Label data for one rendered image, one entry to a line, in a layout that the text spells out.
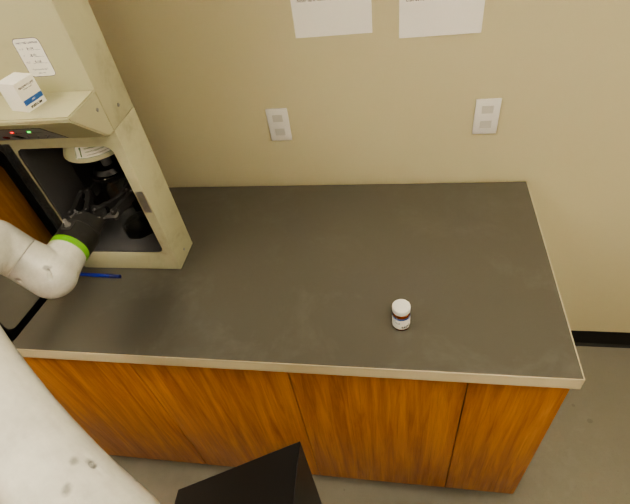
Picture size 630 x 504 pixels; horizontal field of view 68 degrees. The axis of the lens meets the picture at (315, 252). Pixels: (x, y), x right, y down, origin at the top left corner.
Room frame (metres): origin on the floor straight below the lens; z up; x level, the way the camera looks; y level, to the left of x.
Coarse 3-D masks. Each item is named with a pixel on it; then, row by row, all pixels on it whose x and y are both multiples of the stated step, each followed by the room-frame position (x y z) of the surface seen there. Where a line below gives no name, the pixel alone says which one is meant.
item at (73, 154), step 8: (64, 152) 1.09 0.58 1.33; (72, 152) 1.06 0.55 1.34; (80, 152) 1.06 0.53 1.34; (88, 152) 1.05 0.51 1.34; (96, 152) 1.05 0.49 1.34; (104, 152) 1.06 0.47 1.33; (112, 152) 1.07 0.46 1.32; (72, 160) 1.06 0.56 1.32; (80, 160) 1.05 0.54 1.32; (88, 160) 1.05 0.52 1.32; (96, 160) 1.05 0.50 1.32
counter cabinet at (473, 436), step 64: (64, 384) 0.84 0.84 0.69; (128, 384) 0.78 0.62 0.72; (192, 384) 0.72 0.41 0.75; (256, 384) 0.67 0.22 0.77; (320, 384) 0.63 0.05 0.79; (384, 384) 0.59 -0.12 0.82; (448, 384) 0.55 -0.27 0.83; (128, 448) 0.84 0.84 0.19; (192, 448) 0.76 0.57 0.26; (256, 448) 0.70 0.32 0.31; (320, 448) 0.64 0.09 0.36; (384, 448) 0.59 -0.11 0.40; (448, 448) 0.54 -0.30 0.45; (512, 448) 0.49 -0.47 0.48
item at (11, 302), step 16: (0, 176) 1.02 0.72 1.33; (0, 192) 1.00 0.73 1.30; (16, 192) 1.03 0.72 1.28; (0, 208) 0.97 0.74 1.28; (16, 208) 1.01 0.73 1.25; (16, 224) 0.98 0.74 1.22; (32, 224) 1.01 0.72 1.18; (48, 240) 1.02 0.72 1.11; (0, 288) 0.85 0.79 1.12; (16, 288) 0.88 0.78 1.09; (0, 304) 0.83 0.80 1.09; (16, 304) 0.86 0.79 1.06; (32, 304) 0.88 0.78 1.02; (0, 320) 0.80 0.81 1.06; (16, 320) 0.83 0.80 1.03
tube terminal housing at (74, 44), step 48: (0, 0) 1.03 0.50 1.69; (48, 0) 1.00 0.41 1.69; (0, 48) 1.04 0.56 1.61; (48, 48) 1.02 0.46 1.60; (96, 48) 1.07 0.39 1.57; (0, 144) 1.08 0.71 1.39; (48, 144) 1.05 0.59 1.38; (96, 144) 1.02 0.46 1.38; (144, 144) 1.08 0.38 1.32; (144, 192) 1.00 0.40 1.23
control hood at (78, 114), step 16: (0, 96) 1.05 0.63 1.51; (48, 96) 1.01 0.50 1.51; (64, 96) 0.99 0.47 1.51; (80, 96) 0.98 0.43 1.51; (96, 96) 1.00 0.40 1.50; (0, 112) 0.97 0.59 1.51; (16, 112) 0.95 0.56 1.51; (32, 112) 0.94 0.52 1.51; (48, 112) 0.93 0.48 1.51; (64, 112) 0.92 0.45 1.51; (80, 112) 0.93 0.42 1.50; (96, 112) 0.97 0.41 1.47; (0, 128) 0.95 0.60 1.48; (16, 128) 0.95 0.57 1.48; (48, 128) 0.94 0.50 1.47; (64, 128) 0.93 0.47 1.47; (80, 128) 0.93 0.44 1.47; (96, 128) 0.95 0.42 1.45; (112, 128) 1.00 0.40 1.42
